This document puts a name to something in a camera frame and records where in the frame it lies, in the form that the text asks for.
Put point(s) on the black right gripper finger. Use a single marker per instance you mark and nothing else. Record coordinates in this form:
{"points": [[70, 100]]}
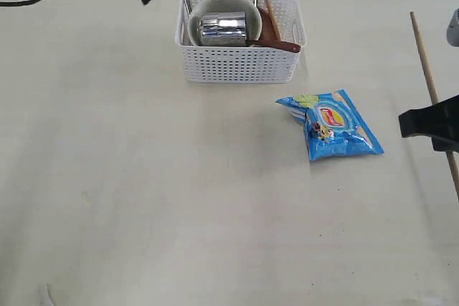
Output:
{"points": [[445, 141], [436, 121]]}

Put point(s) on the light wooden chopstick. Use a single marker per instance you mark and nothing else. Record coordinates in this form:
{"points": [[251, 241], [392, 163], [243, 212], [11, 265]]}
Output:
{"points": [[432, 91], [272, 19]]}

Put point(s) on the blue Lay's chips bag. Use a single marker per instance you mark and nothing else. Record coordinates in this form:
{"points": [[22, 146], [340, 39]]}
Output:
{"points": [[332, 125]]}

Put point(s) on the silver metal knife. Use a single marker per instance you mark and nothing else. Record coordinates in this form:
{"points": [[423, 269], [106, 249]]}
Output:
{"points": [[187, 11]]}

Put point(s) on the white ceramic bowl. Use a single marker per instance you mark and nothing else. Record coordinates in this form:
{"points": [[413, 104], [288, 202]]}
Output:
{"points": [[202, 7]]}

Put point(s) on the shiny stainless steel cup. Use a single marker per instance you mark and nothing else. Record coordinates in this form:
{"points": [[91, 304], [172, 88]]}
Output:
{"points": [[223, 29]]}

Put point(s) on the white perforated plastic basket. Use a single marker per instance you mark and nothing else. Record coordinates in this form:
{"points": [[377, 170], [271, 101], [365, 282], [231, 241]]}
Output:
{"points": [[244, 64]]}

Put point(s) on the brown wooden plate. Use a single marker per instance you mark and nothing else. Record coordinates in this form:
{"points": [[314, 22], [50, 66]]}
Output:
{"points": [[267, 32]]}

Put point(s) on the dark red wooden spoon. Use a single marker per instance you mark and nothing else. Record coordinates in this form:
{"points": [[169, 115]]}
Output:
{"points": [[276, 44]]}

